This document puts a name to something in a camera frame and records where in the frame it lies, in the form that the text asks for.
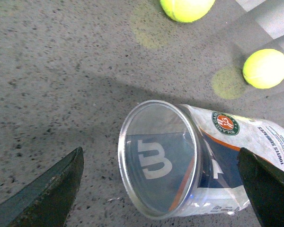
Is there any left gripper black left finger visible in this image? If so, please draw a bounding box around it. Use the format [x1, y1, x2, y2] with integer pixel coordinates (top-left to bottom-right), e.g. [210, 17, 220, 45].
[0, 147, 84, 227]

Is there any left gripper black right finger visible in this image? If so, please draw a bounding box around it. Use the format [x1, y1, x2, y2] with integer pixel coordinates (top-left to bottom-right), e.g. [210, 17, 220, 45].
[238, 148, 284, 227]

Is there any clear plastic tennis ball can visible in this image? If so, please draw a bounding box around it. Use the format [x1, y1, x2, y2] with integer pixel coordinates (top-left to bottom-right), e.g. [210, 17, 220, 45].
[118, 100, 284, 219]

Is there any middle tennis ball with logo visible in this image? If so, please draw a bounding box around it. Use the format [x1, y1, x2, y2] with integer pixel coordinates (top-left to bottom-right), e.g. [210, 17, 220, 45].
[242, 49, 284, 89]

